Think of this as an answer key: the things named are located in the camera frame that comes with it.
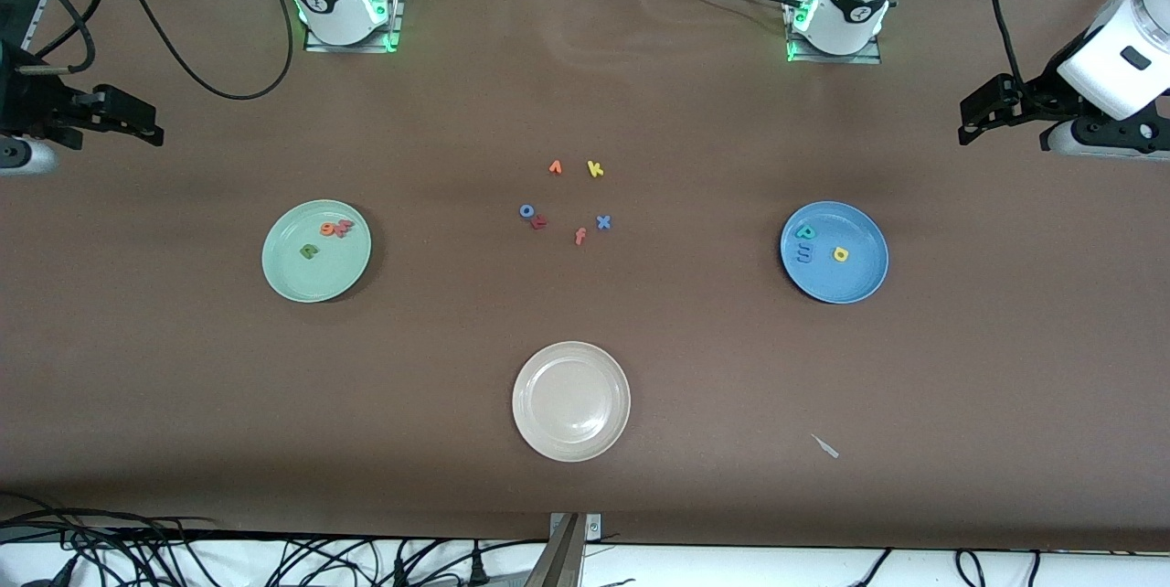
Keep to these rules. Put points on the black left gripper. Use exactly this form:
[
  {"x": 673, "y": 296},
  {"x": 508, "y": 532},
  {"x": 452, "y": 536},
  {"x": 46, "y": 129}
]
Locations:
[{"x": 1041, "y": 97}]

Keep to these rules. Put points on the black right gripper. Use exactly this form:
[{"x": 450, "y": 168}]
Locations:
[{"x": 27, "y": 99}]

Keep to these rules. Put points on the teal foam letter b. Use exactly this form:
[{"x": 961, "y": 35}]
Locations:
[{"x": 803, "y": 230}]

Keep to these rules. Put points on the blue foam letter E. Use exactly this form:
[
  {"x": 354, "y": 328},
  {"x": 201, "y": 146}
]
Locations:
[{"x": 804, "y": 254}]

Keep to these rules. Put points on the pink foam letter w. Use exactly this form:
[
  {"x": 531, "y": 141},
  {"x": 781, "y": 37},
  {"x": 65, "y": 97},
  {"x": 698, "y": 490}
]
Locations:
[{"x": 344, "y": 228}]

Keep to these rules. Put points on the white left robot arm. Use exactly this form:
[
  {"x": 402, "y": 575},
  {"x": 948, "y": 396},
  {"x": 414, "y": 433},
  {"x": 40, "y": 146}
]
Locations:
[{"x": 1124, "y": 66}]

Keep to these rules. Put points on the blue plate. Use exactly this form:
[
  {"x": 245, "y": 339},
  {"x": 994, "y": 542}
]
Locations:
[{"x": 855, "y": 281}]

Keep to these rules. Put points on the pale green plate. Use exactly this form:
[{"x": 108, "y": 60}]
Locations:
[{"x": 315, "y": 281}]

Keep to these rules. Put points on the small grey paper scrap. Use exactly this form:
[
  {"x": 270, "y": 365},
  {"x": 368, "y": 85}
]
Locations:
[{"x": 825, "y": 446}]

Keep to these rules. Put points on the brown table cover sheet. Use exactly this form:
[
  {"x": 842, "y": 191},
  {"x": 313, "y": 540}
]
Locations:
[{"x": 585, "y": 66}]

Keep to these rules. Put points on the beige plate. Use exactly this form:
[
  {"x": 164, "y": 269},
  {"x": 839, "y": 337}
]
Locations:
[{"x": 571, "y": 401}]

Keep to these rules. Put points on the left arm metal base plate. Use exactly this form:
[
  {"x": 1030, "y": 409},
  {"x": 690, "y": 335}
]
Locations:
[{"x": 827, "y": 58}]

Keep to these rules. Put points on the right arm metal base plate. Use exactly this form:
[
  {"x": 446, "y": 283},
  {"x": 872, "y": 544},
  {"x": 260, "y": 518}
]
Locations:
[{"x": 395, "y": 16}]

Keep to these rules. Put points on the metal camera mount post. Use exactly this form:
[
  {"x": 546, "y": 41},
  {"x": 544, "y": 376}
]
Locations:
[{"x": 562, "y": 560}]

